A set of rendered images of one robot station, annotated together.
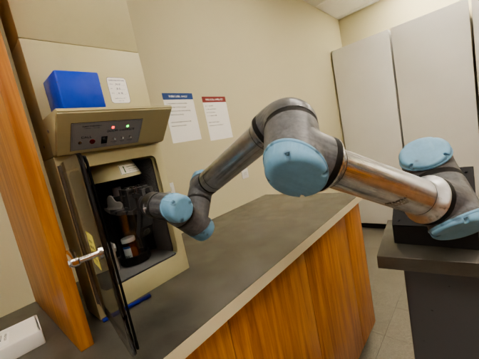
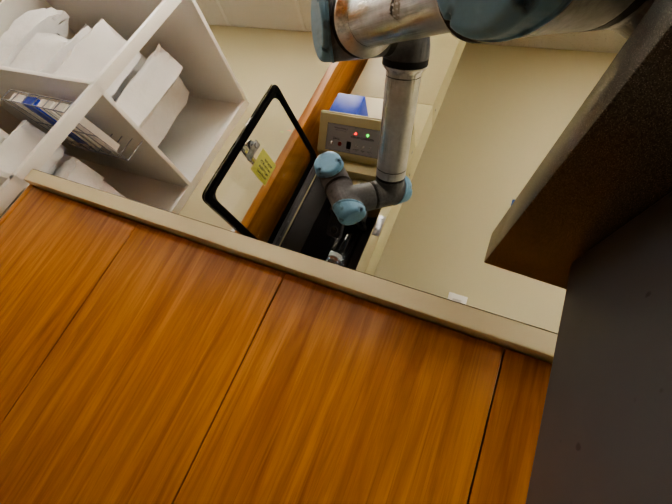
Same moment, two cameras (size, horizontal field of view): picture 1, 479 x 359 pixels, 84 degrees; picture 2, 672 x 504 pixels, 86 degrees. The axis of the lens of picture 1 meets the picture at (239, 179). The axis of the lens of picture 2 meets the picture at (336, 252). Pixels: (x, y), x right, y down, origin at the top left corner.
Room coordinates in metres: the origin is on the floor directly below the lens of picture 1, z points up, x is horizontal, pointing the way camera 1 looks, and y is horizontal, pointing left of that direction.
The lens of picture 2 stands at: (0.49, -0.63, 0.72)
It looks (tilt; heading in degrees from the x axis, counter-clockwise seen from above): 19 degrees up; 68
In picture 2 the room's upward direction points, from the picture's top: 24 degrees clockwise
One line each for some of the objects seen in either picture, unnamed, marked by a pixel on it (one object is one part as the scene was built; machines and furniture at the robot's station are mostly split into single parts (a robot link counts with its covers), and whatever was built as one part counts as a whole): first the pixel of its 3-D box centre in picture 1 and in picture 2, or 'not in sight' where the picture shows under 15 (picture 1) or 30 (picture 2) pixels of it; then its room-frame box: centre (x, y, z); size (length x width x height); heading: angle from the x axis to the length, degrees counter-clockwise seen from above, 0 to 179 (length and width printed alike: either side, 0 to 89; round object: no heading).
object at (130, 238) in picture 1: (127, 229); (341, 247); (0.91, 0.42, 1.14); 0.11 x 0.11 x 0.21
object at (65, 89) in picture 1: (75, 95); (349, 115); (0.72, 0.37, 1.56); 0.10 x 0.10 x 0.09; 47
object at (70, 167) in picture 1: (93, 246); (269, 173); (0.58, 0.35, 1.19); 0.30 x 0.01 x 0.40; 38
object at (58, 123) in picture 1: (117, 128); (363, 140); (0.79, 0.31, 1.46); 0.32 x 0.11 x 0.10; 137
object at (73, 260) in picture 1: (82, 254); not in sight; (0.51, 0.33, 1.20); 0.10 x 0.05 x 0.03; 38
